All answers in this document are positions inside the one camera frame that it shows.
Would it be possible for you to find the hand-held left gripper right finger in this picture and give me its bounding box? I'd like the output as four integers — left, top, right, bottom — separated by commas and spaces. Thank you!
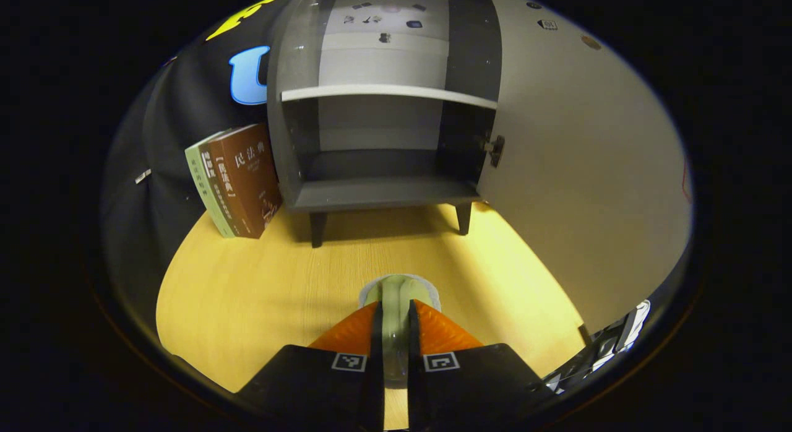
407, 299, 554, 430

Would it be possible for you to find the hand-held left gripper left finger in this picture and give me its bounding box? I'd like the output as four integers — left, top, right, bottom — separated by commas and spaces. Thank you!
238, 301, 385, 430

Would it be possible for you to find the dark grey cabinet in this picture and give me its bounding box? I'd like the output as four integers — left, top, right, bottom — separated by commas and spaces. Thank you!
266, 0, 505, 248

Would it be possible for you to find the beige cabinet door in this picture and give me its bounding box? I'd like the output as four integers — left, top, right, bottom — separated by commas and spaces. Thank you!
476, 0, 694, 334

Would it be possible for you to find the dark brown book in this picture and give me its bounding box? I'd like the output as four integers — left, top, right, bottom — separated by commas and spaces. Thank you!
207, 123, 283, 239

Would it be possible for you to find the olive brown book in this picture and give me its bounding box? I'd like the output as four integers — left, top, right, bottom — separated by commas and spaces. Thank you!
198, 138, 245, 238

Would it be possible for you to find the green hardcover book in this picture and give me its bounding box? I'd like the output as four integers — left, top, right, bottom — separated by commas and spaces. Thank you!
184, 130, 239, 238

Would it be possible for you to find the black backdrop cloth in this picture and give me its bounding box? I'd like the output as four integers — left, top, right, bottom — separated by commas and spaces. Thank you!
99, 0, 279, 352

